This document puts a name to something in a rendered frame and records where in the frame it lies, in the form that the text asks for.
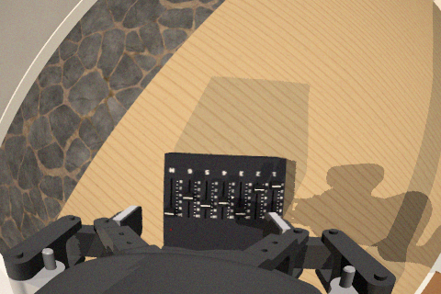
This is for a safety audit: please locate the black lighting desk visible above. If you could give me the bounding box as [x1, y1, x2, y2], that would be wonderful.
[164, 153, 287, 251]

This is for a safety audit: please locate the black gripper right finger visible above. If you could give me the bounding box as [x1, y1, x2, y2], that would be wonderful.
[220, 212, 396, 294]

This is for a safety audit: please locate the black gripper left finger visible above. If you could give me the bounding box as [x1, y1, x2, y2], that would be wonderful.
[3, 205, 165, 294]

